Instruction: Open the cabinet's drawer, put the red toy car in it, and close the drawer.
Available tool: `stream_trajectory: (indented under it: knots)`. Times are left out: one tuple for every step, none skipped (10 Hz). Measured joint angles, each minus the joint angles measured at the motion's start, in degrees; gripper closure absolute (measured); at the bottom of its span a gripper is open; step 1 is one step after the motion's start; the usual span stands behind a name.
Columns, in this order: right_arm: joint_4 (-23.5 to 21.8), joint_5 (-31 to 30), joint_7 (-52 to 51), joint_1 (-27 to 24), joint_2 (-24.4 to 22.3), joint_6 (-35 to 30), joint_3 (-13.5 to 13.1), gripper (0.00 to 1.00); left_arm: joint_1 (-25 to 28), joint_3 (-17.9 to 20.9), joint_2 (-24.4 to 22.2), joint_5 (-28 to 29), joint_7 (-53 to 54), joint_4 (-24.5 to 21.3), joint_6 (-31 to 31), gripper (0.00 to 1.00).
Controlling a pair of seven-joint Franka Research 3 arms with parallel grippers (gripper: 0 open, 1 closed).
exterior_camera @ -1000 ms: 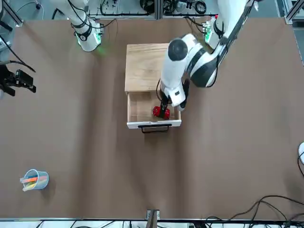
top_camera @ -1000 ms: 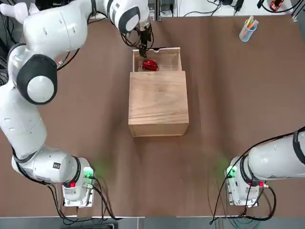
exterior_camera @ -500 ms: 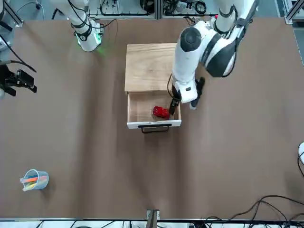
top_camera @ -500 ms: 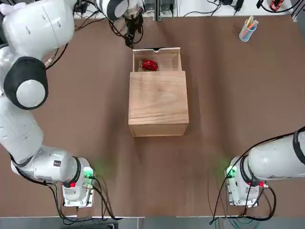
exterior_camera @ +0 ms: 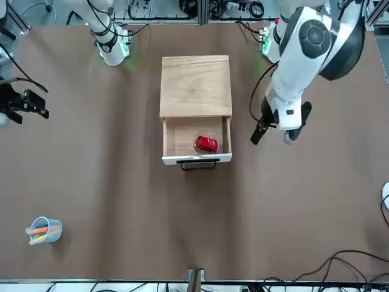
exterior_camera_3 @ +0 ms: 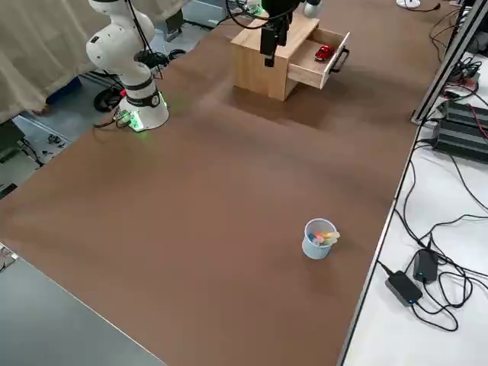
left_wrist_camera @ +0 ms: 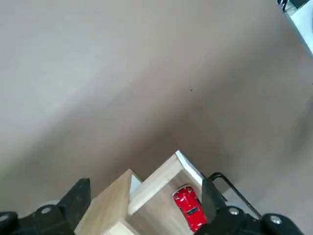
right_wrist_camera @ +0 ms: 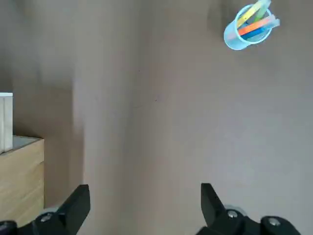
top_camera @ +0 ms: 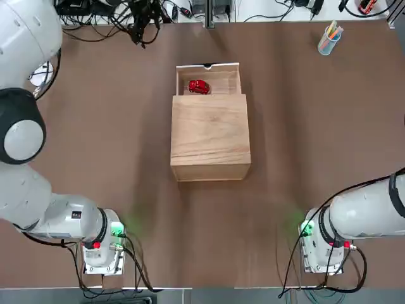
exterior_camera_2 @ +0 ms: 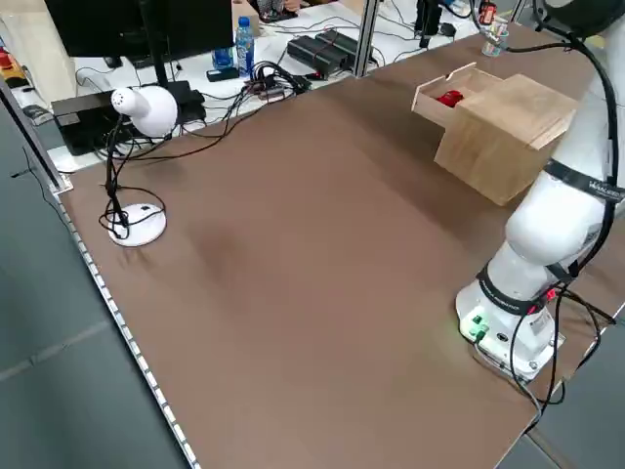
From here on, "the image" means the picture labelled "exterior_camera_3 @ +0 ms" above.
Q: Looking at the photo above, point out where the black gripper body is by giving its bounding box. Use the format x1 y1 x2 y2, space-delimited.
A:
262 0 300 26

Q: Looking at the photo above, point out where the white-front drawer with handle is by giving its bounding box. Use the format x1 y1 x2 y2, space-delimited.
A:
287 27 351 91

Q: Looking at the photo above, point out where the black drawer handle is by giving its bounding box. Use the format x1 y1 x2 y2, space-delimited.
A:
329 47 351 73

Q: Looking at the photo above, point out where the wooden cabinet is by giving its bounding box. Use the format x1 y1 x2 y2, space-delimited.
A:
230 17 320 102

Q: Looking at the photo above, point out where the black finned power supply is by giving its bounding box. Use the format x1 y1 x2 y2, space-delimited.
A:
438 99 488 133
432 118 488 165

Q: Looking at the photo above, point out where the translucent blue pen cup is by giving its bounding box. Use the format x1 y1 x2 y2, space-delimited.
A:
302 217 340 261

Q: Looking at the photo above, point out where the beige curtain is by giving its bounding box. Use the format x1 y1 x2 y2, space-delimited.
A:
0 0 115 124

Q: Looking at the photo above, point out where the black power adapter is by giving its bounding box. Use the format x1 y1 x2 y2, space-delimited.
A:
413 249 439 284
384 270 423 307

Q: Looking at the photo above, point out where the aluminium frame post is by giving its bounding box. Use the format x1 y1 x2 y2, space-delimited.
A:
410 0 488 125

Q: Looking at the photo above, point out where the black adapter cable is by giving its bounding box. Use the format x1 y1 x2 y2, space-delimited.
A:
413 262 482 333

